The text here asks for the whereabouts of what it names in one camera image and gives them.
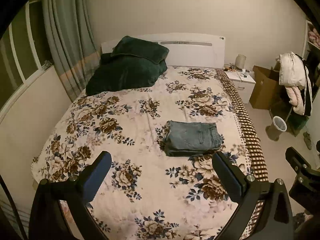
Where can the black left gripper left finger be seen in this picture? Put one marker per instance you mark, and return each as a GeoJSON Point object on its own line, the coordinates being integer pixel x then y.
{"type": "Point", "coordinates": [47, 220]}

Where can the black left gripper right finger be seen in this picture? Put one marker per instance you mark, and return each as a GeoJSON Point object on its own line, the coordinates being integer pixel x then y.
{"type": "Point", "coordinates": [275, 220]}

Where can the blue denim pants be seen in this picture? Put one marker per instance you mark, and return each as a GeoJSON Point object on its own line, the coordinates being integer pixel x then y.
{"type": "Point", "coordinates": [185, 139]}

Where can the brown checkered bed sheet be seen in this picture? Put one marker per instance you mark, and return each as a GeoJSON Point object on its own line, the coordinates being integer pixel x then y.
{"type": "Point", "coordinates": [252, 150]}

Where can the white mesh trash bin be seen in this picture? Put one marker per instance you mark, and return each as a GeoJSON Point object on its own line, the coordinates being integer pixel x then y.
{"type": "Point", "coordinates": [276, 128]}

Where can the pink garment on rack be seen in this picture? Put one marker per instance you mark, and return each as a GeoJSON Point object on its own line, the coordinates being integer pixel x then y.
{"type": "Point", "coordinates": [295, 95]}

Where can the white nightstand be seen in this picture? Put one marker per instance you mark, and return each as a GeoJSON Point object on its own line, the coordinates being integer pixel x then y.
{"type": "Point", "coordinates": [243, 83]}

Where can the brown cardboard box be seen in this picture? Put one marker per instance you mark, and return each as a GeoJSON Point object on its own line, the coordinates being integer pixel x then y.
{"type": "Point", "coordinates": [266, 88]}

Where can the white jacket on rack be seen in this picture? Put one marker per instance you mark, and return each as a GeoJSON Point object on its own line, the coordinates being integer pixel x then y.
{"type": "Point", "coordinates": [292, 72]}

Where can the dark green blanket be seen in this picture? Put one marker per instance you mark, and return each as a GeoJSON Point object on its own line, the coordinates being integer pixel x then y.
{"type": "Point", "coordinates": [121, 72]}

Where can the white cylindrical lamp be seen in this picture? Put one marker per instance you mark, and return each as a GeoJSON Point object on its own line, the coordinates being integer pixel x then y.
{"type": "Point", "coordinates": [240, 61]}

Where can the white shelf unit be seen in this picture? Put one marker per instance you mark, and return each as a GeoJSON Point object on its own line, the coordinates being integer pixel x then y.
{"type": "Point", "coordinates": [311, 40]}

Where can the white framed window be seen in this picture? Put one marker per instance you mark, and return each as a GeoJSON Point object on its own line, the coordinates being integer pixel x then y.
{"type": "Point", "coordinates": [25, 52]}

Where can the white bed headboard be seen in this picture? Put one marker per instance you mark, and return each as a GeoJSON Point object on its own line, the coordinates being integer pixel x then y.
{"type": "Point", "coordinates": [185, 49]}

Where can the grey green curtain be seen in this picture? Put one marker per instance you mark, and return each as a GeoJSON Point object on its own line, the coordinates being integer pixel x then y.
{"type": "Point", "coordinates": [71, 43]}

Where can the dark green pillow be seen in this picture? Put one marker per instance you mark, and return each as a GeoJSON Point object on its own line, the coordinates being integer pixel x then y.
{"type": "Point", "coordinates": [130, 46]}

